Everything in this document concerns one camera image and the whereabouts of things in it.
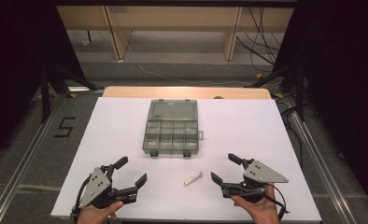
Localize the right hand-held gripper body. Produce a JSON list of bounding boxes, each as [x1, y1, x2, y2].
[[220, 158, 290, 204]]

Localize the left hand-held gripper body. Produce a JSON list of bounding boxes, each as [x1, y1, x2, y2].
[[78, 164, 139, 210]]

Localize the small white plastic stick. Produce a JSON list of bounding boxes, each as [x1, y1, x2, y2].
[[182, 171, 204, 188]]

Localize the clear plastic organizer box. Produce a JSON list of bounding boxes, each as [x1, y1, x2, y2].
[[142, 98, 205, 158]]

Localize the person's left hand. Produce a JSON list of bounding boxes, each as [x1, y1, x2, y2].
[[76, 200, 125, 224]]

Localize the person's right hand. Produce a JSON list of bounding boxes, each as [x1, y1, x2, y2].
[[231, 184, 281, 224]]

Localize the white table sheet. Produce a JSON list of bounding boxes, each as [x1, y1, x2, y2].
[[50, 96, 323, 223]]

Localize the wooden table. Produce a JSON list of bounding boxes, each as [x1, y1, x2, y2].
[[102, 86, 273, 101]]

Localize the black metal stand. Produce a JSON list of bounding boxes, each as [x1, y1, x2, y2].
[[243, 63, 308, 122], [37, 65, 106, 124]]

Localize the dark curtain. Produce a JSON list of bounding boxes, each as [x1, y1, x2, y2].
[[0, 0, 87, 164], [271, 0, 368, 217]]

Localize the beige wooden desk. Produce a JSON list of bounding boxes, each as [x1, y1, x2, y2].
[[56, 5, 295, 62]]

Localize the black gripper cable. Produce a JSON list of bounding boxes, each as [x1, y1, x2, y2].
[[265, 183, 291, 219], [70, 175, 93, 219]]

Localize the black floor cable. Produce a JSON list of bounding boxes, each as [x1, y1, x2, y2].
[[275, 92, 305, 170]]

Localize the metal floor rail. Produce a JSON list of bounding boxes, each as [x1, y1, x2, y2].
[[0, 86, 92, 224], [284, 95, 360, 224]]

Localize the white floor cable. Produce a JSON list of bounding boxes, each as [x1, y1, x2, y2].
[[118, 31, 283, 87]]

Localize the bundle of black cables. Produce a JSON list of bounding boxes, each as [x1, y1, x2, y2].
[[235, 7, 283, 75]]

